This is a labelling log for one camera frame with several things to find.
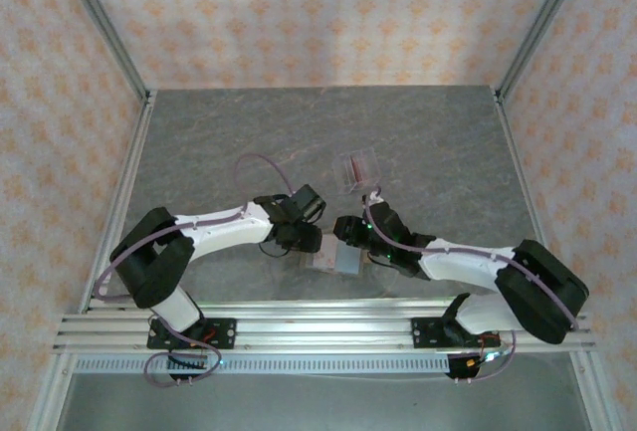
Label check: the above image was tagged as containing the clear plastic box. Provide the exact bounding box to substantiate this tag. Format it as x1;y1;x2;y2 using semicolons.
303;234;362;277

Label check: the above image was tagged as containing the clear acrylic card box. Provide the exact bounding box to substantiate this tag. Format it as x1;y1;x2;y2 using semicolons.
330;149;383;195

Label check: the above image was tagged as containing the red credit card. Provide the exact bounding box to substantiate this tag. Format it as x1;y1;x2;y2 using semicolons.
347;153;368;182
318;239;339;271

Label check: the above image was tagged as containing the aluminium mounting beam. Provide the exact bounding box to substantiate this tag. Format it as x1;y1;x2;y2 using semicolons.
52;299;597;353

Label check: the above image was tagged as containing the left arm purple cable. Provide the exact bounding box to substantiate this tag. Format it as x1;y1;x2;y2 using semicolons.
94;153;295;386

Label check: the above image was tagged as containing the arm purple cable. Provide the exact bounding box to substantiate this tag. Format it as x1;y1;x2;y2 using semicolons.
361;187;581;386
94;153;295;386

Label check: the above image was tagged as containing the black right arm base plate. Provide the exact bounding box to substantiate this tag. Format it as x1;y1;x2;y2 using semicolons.
411;316;499;351

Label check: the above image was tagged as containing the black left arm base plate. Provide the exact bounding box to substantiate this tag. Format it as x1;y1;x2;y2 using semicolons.
146;318;238;351

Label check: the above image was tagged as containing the white slotted cable duct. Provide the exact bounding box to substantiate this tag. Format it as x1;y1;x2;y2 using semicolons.
74;353;452;376

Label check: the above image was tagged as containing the black cable bracket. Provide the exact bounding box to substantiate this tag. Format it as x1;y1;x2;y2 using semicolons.
166;350;210;386
445;348;499;383

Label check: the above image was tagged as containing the aluminium table side rail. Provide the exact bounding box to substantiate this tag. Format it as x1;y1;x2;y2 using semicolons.
491;88;568;312
79;90;159;314

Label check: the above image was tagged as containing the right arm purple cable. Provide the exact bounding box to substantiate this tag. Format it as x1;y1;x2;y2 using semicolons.
361;187;581;386

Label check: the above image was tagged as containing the aluminium frame leg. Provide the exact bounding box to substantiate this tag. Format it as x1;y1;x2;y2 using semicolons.
569;350;613;431
29;350;76;431

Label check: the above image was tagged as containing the aluminium frame post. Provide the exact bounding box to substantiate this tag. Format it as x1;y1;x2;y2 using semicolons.
58;0;153;104
496;0;592;102

